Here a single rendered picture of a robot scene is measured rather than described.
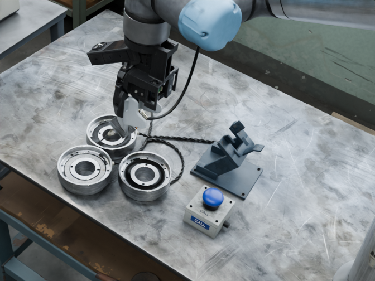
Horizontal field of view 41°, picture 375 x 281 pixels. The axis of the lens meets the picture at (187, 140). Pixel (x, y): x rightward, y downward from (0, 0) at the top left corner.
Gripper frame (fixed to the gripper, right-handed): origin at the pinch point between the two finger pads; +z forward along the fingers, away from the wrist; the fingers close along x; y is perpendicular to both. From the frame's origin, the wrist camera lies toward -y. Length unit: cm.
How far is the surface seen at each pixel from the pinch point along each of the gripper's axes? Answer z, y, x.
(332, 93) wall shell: 86, 25, 159
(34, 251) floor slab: 93, -39, 10
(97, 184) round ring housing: 9.6, 0.1, -9.8
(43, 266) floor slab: 93, -33, 7
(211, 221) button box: 8.6, 22.4, -5.6
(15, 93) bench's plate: 12.9, -32.4, 3.8
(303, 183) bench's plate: 13.1, 33.7, 18.3
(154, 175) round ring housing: 10.8, 7.2, -0.4
